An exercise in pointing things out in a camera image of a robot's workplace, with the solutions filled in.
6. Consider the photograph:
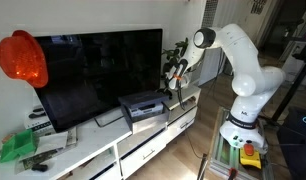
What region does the black flat screen TV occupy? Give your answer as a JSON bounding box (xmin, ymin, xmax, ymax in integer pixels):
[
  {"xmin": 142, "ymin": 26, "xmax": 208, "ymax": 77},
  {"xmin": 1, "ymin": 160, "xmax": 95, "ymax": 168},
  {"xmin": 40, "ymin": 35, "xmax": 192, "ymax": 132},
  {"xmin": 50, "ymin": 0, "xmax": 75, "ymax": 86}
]
[{"xmin": 33, "ymin": 28, "xmax": 164, "ymax": 133}]

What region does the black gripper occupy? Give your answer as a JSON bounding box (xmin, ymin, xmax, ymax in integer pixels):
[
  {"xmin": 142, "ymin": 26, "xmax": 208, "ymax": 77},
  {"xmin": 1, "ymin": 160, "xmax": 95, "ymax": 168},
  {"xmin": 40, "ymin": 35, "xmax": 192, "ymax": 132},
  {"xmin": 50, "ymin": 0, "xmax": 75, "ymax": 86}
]
[{"xmin": 164, "ymin": 85, "xmax": 177, "ymax": 100}]

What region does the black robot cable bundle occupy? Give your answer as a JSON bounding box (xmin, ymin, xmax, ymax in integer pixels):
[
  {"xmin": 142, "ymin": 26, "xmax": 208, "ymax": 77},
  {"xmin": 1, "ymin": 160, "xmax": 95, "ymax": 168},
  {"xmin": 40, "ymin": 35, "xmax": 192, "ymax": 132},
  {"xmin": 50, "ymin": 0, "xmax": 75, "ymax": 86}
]
[{"xmin": 175, "ymin": 59, "xmax": 207, "ymax": 161}]

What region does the black bulky case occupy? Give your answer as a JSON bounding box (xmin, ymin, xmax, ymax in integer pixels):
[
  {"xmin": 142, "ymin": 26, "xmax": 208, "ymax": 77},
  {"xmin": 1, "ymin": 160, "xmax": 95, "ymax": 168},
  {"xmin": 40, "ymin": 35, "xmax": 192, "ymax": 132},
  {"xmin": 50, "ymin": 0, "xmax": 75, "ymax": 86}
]
[{"xmin": 276, "ymin": 106, "xmax": 306, "ymax": 180}]

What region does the red handled tool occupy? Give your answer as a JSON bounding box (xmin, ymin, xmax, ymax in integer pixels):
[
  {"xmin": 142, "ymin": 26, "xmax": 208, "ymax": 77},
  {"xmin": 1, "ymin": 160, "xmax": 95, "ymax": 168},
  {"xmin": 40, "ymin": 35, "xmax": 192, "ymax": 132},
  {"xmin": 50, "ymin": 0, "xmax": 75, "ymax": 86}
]
[{"xmin": 227, "ymin": 167, "xmax": 239, "ymax": 180}]

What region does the black tripod stand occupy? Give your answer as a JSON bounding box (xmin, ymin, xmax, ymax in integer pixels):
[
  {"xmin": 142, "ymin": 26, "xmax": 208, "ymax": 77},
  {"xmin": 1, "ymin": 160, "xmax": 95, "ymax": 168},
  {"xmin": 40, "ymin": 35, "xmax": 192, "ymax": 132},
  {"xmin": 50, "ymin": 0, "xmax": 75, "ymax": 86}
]
[{"xmin": 269, "ymin": 36, "xmax": 306, "ymax": 124}]

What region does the grey black printer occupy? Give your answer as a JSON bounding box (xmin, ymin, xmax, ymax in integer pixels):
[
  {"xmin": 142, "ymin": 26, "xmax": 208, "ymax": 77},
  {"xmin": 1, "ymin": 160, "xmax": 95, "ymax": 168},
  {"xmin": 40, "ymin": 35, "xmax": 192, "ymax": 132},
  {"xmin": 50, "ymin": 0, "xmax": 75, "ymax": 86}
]
[{"xmin": 117, "ymin": 90, "xmax": 171, "ymax": 135}]

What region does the small black object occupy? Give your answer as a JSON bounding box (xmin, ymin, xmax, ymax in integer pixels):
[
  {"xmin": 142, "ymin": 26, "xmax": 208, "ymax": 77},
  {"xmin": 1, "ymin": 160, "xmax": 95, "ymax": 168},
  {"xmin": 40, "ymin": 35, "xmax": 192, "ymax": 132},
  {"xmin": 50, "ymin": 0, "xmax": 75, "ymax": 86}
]
[{"xmin": 30, "ymin": 163, "xmax": 49, "ymax": 173}]

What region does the white paper envelope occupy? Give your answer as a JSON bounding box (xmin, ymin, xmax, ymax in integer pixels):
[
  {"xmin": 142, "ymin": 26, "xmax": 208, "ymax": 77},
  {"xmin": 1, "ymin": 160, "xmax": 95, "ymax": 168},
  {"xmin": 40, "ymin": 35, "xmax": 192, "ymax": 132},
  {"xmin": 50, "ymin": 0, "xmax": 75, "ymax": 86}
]
[{"xmin": 35, "ymin": 130, "xmax": 70, "ymax": 155}]

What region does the green potted plant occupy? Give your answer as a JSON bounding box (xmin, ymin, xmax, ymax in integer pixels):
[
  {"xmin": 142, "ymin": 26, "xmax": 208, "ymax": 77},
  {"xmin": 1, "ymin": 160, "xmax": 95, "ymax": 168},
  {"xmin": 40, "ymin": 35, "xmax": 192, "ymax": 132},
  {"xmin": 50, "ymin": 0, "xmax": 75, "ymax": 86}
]
[{"xmin": 160, "ymin": 37, "xmax": 194, "ymax": 88}]

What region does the white printed carton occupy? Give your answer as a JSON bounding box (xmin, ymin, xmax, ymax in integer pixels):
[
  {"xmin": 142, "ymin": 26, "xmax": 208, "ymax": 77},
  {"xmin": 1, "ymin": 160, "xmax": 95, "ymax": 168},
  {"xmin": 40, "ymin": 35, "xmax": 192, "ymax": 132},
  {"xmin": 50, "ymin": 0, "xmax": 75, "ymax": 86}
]
[{"xmin": 23, "ymin": 96, "xmax": 56, "ymax": 135}]

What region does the yellow emergency stop box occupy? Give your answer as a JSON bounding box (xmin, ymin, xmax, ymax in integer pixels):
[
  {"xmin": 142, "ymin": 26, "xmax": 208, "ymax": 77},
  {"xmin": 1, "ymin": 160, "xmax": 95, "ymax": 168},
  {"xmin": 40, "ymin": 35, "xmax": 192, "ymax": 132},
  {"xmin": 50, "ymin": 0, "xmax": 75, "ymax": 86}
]
[{"xmin": 238, "ymin": 143, "xmax": 263, "ymax": 170}]

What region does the printed magazine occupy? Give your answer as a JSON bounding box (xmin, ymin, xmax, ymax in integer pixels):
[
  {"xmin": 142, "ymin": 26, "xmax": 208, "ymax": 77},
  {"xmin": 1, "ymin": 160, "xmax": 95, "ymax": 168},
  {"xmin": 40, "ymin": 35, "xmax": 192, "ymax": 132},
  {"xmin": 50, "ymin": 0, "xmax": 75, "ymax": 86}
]
[{"xmin": 14, "ymin": 126, "xmax": 78, "ymax": 175}]

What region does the green plastic basket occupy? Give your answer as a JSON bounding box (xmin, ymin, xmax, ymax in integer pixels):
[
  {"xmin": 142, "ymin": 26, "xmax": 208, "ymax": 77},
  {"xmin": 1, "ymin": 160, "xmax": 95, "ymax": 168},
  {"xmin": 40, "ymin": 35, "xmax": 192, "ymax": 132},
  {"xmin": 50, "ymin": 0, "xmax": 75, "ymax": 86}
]
[{"xmin": 0, "ymin": 128, "xmax": 38, "ymax": 164}]

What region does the white TV stand cabinet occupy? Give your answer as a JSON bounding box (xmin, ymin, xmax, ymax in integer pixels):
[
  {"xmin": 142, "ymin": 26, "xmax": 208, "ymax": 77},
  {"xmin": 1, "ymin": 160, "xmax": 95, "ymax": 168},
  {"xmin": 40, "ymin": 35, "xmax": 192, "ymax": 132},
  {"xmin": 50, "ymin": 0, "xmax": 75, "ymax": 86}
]
[{"xmin": 0, "ymin": 83, "xmax": 202, "ymax": 180}]

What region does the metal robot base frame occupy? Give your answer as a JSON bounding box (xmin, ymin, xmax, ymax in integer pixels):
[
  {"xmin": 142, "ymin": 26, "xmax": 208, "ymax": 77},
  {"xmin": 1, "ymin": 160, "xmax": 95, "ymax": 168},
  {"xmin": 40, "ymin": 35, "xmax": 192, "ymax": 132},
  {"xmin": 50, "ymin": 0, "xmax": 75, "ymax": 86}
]
[{"xmin": 207, "ymin": 105, "xmax": 276, "ymax": 180}]

